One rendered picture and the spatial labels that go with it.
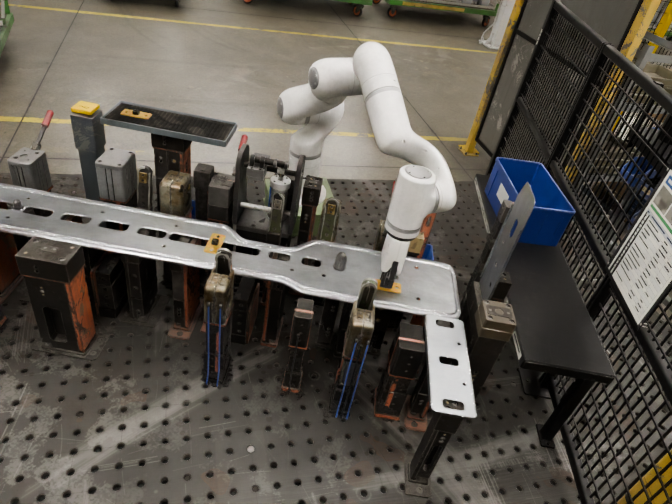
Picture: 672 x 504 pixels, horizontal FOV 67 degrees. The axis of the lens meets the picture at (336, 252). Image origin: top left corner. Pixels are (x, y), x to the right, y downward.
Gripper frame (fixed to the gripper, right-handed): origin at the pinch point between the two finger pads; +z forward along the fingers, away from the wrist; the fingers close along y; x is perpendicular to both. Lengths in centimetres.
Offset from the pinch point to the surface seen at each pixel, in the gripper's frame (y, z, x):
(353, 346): 19.9, 5.9, -6.5
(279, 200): -18.0, -5.8, -32.2
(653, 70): -258, -5, 175
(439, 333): 13.2, 3.2, 13.8
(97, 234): 0, 3, -76
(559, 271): -18, 0, 50
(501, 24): -697, 71, 173
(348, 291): 4.2, 3.2, -9.4
